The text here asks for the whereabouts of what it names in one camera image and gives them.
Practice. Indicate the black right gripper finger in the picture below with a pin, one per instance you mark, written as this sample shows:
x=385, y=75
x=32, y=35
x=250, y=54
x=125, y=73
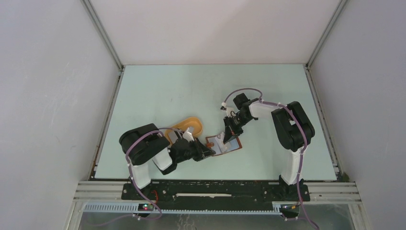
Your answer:
x=228, y=132
x=237, y=130

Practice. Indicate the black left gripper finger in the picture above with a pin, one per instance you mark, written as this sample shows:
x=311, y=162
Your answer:
x=200, y=149
x=202, y=156

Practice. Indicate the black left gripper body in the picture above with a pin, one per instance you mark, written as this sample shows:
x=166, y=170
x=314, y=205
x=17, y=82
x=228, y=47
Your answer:
x=190, y=153

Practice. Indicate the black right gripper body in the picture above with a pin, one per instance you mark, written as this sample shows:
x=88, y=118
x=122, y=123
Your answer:
x=239, y=120

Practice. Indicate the brown leather card holder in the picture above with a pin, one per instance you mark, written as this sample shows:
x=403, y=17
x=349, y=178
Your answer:
x=216, y=144

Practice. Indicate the white striped credit cards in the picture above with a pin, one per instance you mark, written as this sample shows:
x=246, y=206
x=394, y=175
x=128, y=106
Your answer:
x=220, y=142

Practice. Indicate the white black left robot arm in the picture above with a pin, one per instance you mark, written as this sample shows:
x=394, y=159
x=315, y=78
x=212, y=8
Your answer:
x=148, y=143

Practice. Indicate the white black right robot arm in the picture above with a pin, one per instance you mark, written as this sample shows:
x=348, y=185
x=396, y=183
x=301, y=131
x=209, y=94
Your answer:
x=293, y=128

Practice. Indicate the orange plastic tray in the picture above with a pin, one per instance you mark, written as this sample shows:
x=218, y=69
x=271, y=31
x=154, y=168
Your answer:
x=190, y=125

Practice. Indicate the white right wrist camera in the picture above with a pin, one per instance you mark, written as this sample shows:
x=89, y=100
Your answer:
x=228, y=110

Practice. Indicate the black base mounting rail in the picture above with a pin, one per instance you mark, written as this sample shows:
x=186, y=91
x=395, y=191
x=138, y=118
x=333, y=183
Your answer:
x=219, y=195

